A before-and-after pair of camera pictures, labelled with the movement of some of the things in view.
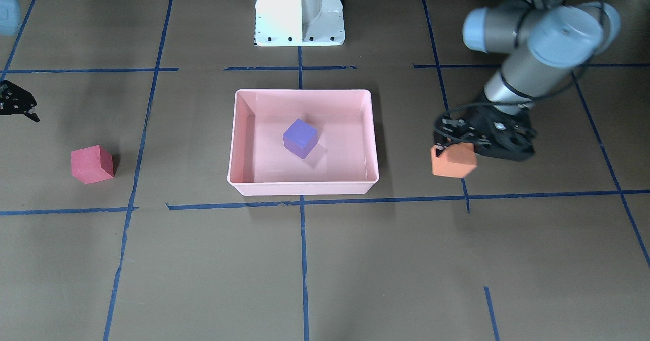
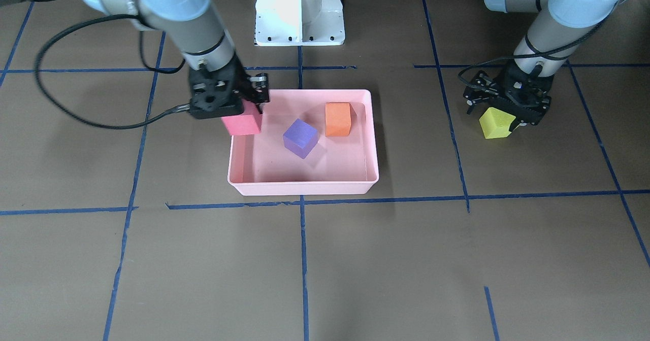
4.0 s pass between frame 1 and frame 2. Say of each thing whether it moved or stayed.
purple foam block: stayed
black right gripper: moved
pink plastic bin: stayed
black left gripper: moved
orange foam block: moved
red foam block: moved
